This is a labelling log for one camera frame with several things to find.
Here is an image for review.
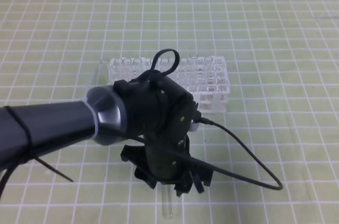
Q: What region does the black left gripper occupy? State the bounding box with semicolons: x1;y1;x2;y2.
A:
120;120;214;198

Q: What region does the clear glass test tube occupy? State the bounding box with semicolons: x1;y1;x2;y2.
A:
160;184;175;220

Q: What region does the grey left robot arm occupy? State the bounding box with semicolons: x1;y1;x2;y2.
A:
1;71;213;196

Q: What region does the white plastic test tube rack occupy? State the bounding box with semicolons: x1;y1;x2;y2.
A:
107;56;230;113

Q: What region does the clear test tube far right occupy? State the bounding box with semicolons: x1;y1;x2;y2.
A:
204;56;213;92

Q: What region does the green checkered tablecloth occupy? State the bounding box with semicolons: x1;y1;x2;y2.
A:
1;0;338;223

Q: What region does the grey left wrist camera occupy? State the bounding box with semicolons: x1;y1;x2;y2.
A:
189;120;199;132

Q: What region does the black left camera cable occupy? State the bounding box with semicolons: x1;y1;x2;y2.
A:
147;48;284;191

